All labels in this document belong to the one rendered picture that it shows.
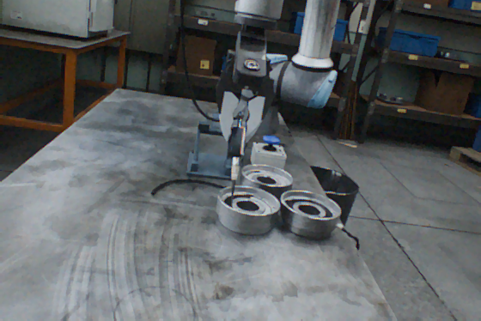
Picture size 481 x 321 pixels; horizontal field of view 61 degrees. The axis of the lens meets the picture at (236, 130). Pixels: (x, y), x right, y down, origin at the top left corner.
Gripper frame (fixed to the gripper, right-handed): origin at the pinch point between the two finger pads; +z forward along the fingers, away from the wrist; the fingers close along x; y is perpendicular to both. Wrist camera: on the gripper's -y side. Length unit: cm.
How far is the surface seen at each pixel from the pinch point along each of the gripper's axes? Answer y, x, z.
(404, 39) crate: 347, -193, -19
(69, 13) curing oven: 208, 94, -1
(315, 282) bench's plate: -19.9, -11.9, 13.1
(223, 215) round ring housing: -8.0, 0.9, 10.7
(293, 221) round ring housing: -7.4, -10.7, 10.7
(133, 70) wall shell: 402, 82, 65
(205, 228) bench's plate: -8.9, 3.5, 13.1
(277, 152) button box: 20.6, -12.3, 8.7
